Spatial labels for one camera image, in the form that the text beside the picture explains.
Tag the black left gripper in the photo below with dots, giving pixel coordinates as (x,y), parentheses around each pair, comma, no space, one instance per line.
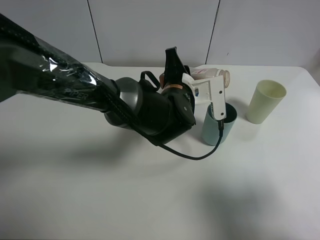
(177,95)

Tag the clear plastic drink bottle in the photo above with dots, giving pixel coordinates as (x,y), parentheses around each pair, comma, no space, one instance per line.
(206,73)

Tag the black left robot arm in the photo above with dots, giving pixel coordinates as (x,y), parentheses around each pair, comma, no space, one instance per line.
(159,111)

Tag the teal plastic cup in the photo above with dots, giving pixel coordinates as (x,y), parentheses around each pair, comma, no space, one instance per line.
(210,129)

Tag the pale green plastic cup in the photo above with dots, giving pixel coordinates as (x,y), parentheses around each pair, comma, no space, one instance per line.
(267,95)

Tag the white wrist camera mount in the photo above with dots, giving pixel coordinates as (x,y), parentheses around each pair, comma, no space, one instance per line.
(208,91)

